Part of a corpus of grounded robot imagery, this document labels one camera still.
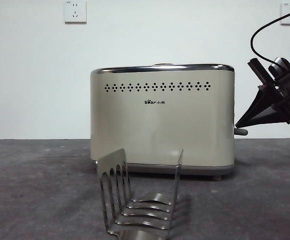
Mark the brown-crusted bread slice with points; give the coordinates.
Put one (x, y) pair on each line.
(162, 64)

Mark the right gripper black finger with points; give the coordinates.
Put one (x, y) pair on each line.
(269, 112)
(262, 97)

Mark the grey toaster lever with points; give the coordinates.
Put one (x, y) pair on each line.
(242, 131)

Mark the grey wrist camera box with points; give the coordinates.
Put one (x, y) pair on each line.
(279, 67)

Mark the stainless steel toast rack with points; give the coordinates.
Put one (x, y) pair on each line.
(109, 162)

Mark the cream toaster with chrome top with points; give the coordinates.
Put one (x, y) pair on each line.
(159, 125)

